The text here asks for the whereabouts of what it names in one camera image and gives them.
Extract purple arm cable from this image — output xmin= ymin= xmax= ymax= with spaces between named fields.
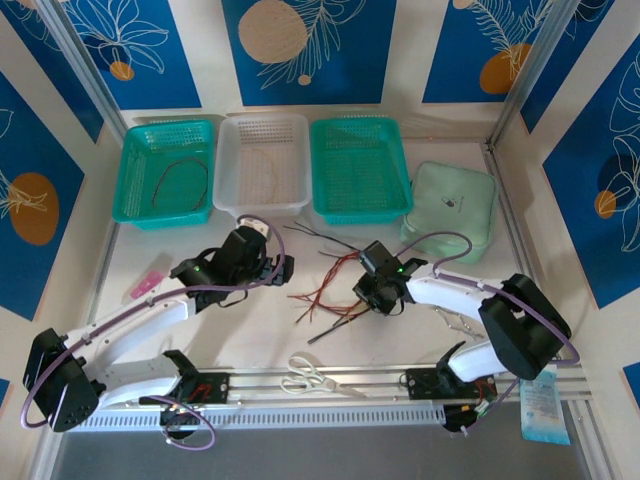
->
xmin=19 ymin=214 xmax=287 ymax=452
xmin=399 ymin=231 xmax=580 ymax=436

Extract white handled scissors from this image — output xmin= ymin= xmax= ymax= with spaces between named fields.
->
xmin=279 ymin=352 xmax=370 ymax=400

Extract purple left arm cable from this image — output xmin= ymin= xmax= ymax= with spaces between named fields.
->
xmin=19 ymin=214 xmax=287 ymax=452

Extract pale green zip pouch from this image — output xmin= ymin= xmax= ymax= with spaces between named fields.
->
xmin=398 ymin=159 xmax=500 ymax=265

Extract blue snack packet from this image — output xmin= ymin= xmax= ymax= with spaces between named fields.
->
xmin=517 ymin=369 xmax=571 ymax=446

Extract aluminium post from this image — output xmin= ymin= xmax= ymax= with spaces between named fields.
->
xmin=34 ymin=0 xmax=130 ymax=146
xmin=485 ymin=0 xmax=617 ymax=147

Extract white plastic basket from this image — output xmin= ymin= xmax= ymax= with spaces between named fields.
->
xmin=212 ymin=113 xmax=312 ymax=219

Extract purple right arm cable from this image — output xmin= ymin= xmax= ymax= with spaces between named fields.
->
xmin=399 ymin=231 xmax=580 ymax=436

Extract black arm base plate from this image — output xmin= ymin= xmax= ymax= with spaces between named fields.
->
xmin=404 ymin=367 xmax=500 ymax=401
xmin=138 ymin=370 xmax=231 ymax=405

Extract black electronics module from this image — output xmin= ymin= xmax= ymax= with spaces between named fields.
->
xmin=442 ymin=401 xmax=496 ymax=436
xmin=158 ymin=401 xmax=207 ymax=441

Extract teal plastic basket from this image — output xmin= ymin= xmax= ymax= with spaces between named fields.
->
xmin=110 ymin=118 xmax=217 ymax=231
xmin=308 ymin=117 xmax=415 ymax=227

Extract red cable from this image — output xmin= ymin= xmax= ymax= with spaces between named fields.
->
xmin=151 ymin=156 xmax=210 ymax=214
xmin=286 ymin=284 xmax=374 ymax=321
xmin=319 ymin=251 xmax=366 ymax=306

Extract aluminium frame rail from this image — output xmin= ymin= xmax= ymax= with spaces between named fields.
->
xmin=42 ymin=362 xmax=596 ymax=410

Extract slotted grey cable duct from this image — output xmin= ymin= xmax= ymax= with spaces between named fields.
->
xmin=63 ymin=404 xmax=447 ymax=433

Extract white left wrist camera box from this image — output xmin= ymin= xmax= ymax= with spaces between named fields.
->
xmin=235 ymin=213 xmax=274 ymax=240

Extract yellow cable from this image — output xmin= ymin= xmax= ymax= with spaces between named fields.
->
xmin=299 ymin=279 xmax=371 ymax=326
xmin=248 ymin=147 xmax=281 ymax=202

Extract black cable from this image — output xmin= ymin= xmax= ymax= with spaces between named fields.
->
xmin=294 ymin=219 xmax=369 ymax=321
xmin=305 ymin=317 xmax=361 ymax=346
xmin=282 ymin=223 xmax=366 ymax=321

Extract metal wire tongs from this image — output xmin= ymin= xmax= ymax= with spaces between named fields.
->
xmin=432 ymin=303 xmax=484 ymax=342

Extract aluminium side rail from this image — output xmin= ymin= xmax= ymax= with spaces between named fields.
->
xmin=480 ymin=141 xmax=564 ymax=362

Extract pink and white plastic case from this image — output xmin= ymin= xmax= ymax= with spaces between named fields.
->
xmin=127 ymin=253 xmax=174 ymax=302

